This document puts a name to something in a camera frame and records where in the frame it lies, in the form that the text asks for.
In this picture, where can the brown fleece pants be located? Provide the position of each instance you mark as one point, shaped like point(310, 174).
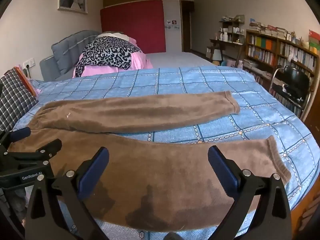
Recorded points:
point(150, 175)

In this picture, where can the wooden bookshelf with books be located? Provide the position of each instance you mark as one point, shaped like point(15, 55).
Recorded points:
point(282, 52)

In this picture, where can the dark shelf with bottles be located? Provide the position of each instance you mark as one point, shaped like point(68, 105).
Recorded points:
point(230, 41)

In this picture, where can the white wall socket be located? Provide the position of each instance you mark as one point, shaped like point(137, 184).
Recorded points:
point(28, 62)

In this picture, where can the grey bed sheet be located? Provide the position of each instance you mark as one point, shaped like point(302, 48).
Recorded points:
point(180, 58)

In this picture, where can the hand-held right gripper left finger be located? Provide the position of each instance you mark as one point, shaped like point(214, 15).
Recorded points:
point(93, 171)

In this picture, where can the pink blanket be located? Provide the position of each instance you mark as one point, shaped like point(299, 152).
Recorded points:
point(100, 71)

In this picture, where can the stack of books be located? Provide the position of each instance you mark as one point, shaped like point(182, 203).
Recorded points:
point(270, 30)

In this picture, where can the blue checked bedspread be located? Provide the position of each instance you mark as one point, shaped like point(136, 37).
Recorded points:
point(212, 85)

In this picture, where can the plaid pillow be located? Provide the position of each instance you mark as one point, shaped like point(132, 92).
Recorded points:
point(13, 100)

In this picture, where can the grey padded headboard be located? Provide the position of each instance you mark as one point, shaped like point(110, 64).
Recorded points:
point(65, 52)

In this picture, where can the black metal chair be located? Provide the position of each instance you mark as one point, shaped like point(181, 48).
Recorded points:
point(292, 78)

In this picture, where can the red wardrobe door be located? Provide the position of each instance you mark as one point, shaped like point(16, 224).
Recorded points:
point(135, 27)

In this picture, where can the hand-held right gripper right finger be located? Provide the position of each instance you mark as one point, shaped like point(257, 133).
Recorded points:
point(222, 171)

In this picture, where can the leopard print cloth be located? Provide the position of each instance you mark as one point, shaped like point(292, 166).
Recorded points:
point(107, 50)

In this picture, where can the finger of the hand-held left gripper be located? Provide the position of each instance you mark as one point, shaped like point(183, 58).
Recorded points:
point(20, 133)
point(47, 150)

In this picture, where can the white wardrobe door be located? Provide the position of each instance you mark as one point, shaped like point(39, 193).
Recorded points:
point(172, 37)

